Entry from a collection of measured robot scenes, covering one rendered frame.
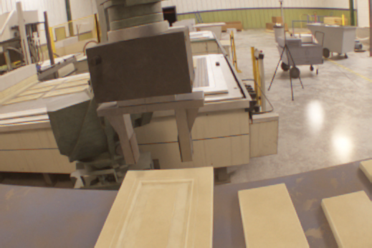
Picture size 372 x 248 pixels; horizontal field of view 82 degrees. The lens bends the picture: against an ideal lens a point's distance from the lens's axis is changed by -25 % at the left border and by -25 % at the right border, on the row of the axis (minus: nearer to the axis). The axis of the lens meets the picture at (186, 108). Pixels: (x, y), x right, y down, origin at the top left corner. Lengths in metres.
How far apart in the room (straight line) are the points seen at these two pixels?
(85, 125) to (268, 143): 1.46
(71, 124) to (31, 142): 1.38
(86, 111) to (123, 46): 0.84
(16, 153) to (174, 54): 2.56
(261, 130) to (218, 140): 0.35
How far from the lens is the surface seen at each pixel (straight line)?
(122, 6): 0.58
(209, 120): 2.08
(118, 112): 0.66
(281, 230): 0.59
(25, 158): 2.91
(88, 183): 1.57
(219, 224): 0.64
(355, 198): 0.70
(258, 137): 2.21
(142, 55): 0.57
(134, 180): 0.81
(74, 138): 1.42
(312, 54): 5.79
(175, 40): 0.55
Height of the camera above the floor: 1.50
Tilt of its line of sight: 20 degrees down
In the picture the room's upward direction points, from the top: 8 degrees counter-clockwise
